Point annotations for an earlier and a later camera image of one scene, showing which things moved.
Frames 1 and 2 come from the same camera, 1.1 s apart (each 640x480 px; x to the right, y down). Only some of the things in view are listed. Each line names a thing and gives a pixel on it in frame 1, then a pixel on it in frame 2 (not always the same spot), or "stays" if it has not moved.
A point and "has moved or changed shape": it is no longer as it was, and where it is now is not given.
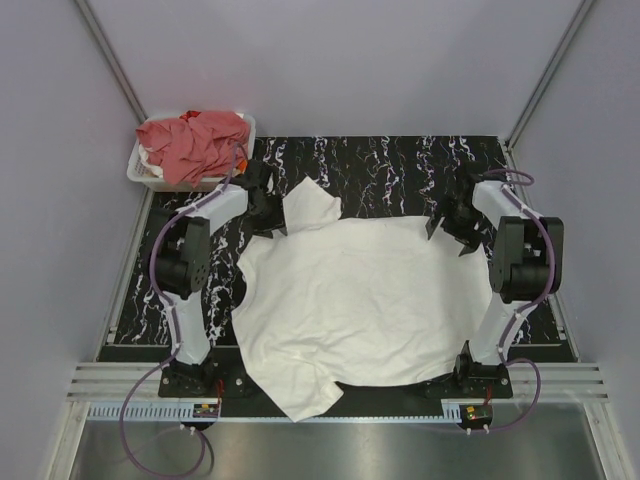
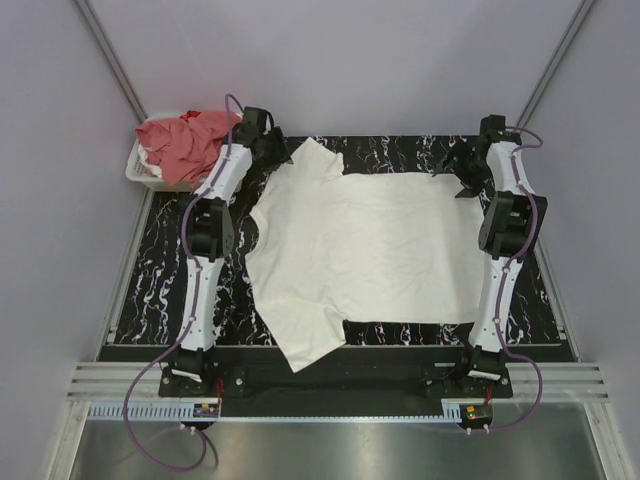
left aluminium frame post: x=113 y=60 stays
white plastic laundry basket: x=165 y=184 stays
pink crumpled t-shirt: x=188 y=150 stays
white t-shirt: x=330 y=303 has moved or changed shape
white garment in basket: x=151 y=168 stays
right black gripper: x=468 y=237 → x=471 y=184
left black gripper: x=276 y=222 → x=281 y=154
